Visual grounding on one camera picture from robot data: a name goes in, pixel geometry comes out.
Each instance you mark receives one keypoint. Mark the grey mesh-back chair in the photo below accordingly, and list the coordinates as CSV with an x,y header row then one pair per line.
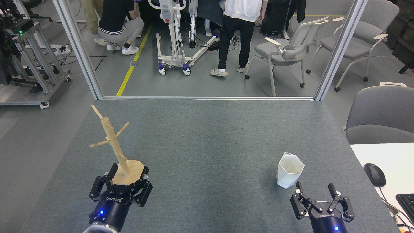
x,y
291,48

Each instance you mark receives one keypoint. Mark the black case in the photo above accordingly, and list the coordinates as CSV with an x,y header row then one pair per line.
x,y
275,17

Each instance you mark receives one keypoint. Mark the black keyboard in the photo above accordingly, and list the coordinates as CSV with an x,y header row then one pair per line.
x,y
407,205

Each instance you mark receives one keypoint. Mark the white wheeled stand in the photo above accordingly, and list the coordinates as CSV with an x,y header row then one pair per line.
x,y
171,38

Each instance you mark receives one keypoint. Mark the large grey upholstered chair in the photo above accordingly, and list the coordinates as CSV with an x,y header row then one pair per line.
x,y
385,113

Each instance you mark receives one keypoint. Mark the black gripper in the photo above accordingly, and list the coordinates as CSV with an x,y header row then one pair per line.
x,y
326,221
111,207

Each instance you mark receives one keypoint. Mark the person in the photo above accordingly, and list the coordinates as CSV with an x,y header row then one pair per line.
x,y
237,29
118,24

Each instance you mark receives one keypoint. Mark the white stand column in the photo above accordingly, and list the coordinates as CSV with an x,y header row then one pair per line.
x,y
192,22

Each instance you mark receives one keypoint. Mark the white desk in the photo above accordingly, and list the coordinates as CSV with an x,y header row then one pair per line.
x,y
388,155

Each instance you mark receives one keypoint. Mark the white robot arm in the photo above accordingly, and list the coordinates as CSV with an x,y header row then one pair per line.
x,y
97,229

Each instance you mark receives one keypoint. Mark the silver frame post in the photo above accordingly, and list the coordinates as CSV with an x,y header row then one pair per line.
x,y
339,51
79,48

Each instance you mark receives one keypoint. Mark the grey padded armchair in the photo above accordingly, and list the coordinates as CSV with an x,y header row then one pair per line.
x,y
359,38

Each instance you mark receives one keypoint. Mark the black power strip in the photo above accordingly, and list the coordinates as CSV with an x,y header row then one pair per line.
x,y
214,47

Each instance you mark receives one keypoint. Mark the white power strip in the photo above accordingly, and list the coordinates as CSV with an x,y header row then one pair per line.
x,y
61,49

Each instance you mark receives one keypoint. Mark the white faceted cup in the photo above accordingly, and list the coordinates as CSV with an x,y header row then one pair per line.
x,y
289,173

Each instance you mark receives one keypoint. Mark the wooden cup rack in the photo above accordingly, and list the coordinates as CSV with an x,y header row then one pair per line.
x,y
127,174

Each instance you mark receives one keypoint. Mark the black computer mouse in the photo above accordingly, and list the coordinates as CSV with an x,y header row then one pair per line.
x,y
375,174

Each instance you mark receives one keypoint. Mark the silver frame rail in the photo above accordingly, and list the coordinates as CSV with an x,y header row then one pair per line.
x,y
207,97

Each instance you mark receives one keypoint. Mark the metal equipment cart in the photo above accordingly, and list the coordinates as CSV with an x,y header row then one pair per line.
x,y
32,58

